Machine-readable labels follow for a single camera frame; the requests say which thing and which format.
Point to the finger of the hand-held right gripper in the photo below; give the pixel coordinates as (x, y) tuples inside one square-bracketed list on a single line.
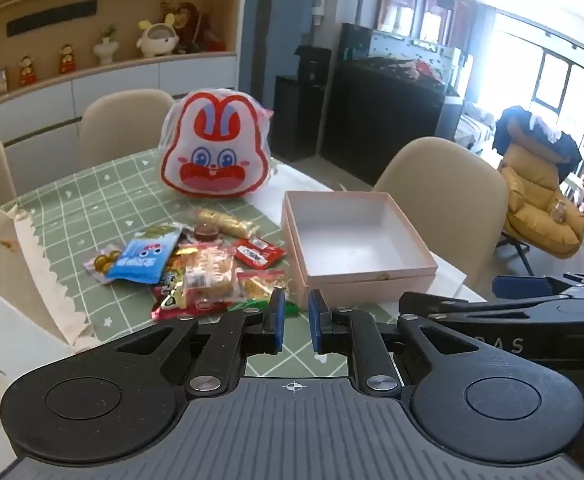
[(442, 306), (522, 287)]

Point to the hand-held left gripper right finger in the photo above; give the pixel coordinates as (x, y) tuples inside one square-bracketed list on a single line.
[(317, 327)]

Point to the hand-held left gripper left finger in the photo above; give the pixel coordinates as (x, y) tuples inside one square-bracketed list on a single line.
[(275, 322)]

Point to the green edged snack packet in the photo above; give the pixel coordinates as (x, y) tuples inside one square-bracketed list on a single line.
[(290, 307)]

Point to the red yellow crisps packet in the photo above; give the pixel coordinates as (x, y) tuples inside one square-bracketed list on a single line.
[(259, 285)]

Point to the small red snack packet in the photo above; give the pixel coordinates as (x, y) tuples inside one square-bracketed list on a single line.
[(257, 251)]

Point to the clear bread packet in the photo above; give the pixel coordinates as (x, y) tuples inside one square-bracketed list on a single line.
[(209, 275)]

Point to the pink cardboard box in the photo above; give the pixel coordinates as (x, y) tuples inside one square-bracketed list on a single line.
[(352, 240)]

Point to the red green striped packet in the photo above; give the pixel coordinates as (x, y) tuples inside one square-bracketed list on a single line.
[(169, 311)]

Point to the brown jelly cup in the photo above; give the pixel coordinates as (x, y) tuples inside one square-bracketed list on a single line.
[(206, 232)]

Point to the golden snack bar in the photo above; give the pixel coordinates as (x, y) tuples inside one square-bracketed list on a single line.
[(222, 221)]

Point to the blue seaweed cracker packet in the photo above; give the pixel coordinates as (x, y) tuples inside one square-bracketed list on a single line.
[(139, 262)]

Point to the clear olive packet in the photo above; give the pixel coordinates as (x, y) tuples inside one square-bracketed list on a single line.
[(101, 262)]

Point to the plain white paper sheet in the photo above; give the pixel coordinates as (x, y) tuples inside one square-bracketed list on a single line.
[(459, 285)]

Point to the yellow armchair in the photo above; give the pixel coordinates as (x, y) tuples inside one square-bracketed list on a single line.
[(537, 210)]

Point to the dark jacket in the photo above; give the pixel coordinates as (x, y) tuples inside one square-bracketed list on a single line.
[(522, 130)]

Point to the white red rabbit bag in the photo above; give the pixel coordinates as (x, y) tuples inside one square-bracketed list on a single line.
[(212, 160)]

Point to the black tall appliance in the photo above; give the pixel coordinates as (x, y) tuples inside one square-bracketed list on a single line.
[(297, 110)]

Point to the black fish tank cabinet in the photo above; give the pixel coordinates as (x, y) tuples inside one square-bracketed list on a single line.
[(382, 100)]

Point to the green checked tablecloth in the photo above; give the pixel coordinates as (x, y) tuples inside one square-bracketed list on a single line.
[(97, 200)]

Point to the cream scalloped paper bag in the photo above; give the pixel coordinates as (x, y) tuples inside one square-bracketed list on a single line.
[(2, 240)]

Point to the white rabbit pot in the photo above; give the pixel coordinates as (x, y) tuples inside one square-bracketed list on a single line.
[(158, 37)]

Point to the brown monkey plush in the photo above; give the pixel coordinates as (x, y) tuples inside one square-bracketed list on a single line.
[(192, 25)]

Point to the white vase with plant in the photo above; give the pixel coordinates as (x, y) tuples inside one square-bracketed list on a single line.
[(106, 50)]

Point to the red figurine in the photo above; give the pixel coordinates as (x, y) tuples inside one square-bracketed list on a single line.
[(67, 59), (27, 71)]

